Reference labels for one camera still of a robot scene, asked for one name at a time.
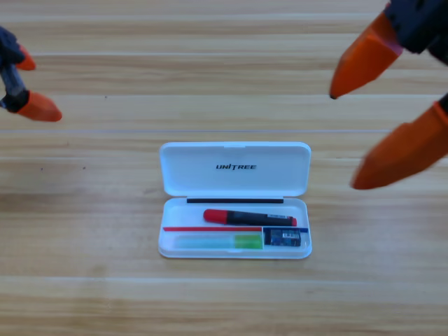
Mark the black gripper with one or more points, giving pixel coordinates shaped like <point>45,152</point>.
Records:
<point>8,52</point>
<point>423,24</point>

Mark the black marker with red cap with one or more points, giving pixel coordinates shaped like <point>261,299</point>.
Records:
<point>245,217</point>

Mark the white Unitree pencil case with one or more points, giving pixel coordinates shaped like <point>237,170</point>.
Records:
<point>196,168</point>

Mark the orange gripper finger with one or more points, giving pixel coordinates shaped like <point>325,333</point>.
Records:
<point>402,154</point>

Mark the green capped glue stick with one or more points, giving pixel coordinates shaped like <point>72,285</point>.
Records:
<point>248,242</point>

